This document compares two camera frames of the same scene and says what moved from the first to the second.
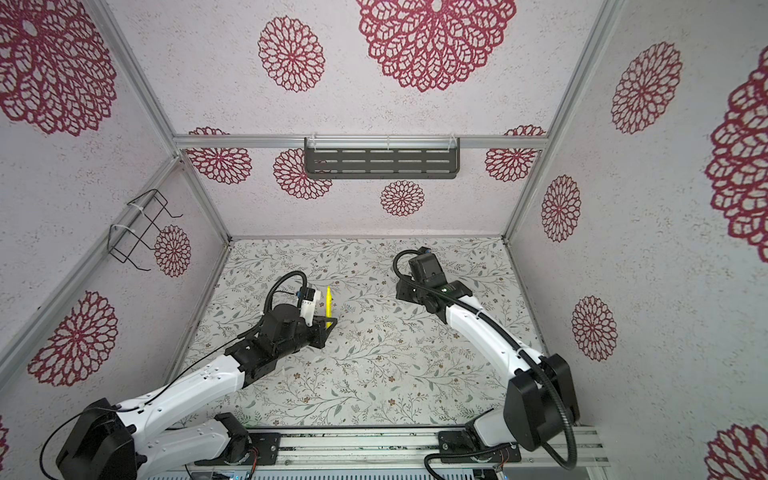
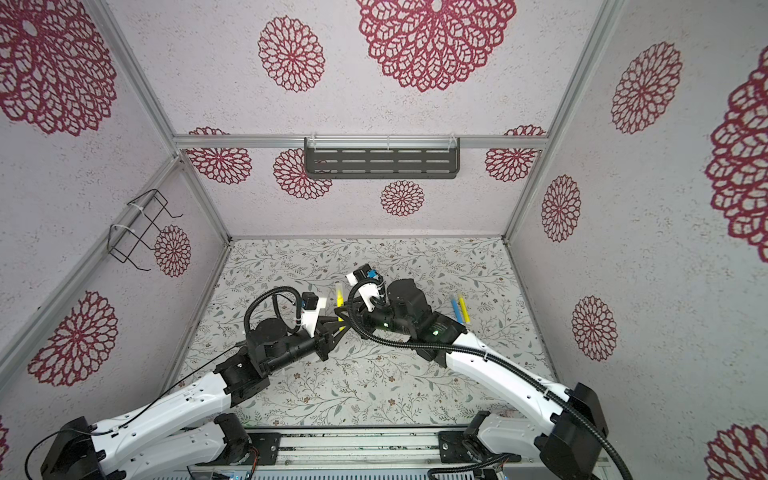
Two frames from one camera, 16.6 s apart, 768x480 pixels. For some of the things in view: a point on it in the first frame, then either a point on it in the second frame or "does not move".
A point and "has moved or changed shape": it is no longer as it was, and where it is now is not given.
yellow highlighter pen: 329,305 has moved or changed shape
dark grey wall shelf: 382,157 does not move
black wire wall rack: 135,220 does not move
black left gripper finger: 317,336 to 327,344
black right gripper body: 407,290 to 387,320
